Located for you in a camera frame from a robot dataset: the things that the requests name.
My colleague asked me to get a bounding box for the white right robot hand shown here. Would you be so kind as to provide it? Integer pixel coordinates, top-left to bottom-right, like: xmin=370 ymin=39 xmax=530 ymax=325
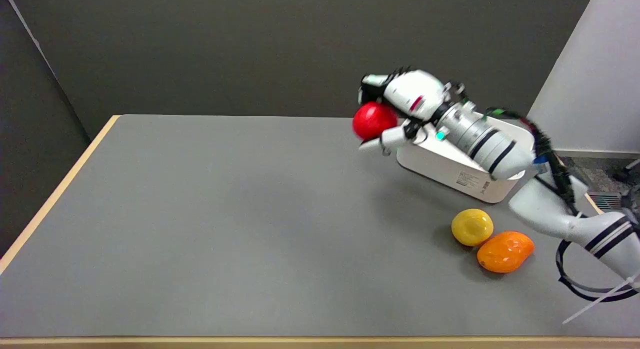
xmin=357 ymin=67 xmax=457 ymax=157

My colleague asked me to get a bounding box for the red apple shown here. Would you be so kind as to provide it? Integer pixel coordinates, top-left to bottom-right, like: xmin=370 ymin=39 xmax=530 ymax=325
xmin=352 ymin=101 xmax=399 ymax=141

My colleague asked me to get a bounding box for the white plastic box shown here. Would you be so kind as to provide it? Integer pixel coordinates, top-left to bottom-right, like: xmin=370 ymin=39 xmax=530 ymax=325
xmin=396 ymin=111 xmax=536 ymax=204

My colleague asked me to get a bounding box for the yellow round fruit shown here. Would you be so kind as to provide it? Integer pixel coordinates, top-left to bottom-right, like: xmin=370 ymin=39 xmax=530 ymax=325
xmin=451 ymin=208 xmax=494 ymax=247

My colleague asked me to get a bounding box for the orange mango fruit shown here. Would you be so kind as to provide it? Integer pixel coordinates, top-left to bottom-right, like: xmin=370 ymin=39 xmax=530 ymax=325
xmin=476 ymin=231 xmax=535 ymax=274

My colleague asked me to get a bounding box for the black floor equipment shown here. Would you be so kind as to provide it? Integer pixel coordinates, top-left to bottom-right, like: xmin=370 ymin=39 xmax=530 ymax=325
xmin=588 ymin=159 xmax=640 ymax=225

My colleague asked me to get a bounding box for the white zip tie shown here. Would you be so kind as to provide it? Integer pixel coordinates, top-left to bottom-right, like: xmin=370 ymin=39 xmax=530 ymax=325
xmin=563 ymin=273 xmax=640 ymax=325

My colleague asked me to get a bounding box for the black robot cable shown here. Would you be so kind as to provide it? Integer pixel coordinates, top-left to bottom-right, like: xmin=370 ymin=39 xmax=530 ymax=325
xmin=482 ymin=107 xmax=640 ymax=303

